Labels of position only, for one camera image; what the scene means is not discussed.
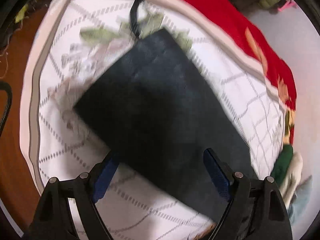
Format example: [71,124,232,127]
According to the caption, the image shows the dark garment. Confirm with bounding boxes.
[74,29,256,221]

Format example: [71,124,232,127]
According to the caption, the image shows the cream folded sweater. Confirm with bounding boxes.
[279,152,303,210]

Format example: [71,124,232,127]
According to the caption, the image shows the light blue folded garment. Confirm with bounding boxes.
[287,175,312,225]

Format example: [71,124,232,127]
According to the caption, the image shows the green folded sweater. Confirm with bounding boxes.
[271,144,293,186]

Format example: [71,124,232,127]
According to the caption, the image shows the white patterned bed sheet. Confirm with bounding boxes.
[19,0,288,240]

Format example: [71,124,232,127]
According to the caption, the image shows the red floral blanket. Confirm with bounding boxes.
[156,0,297,112]

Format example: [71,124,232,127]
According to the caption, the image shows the black cable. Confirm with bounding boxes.
[0,81,13,137]

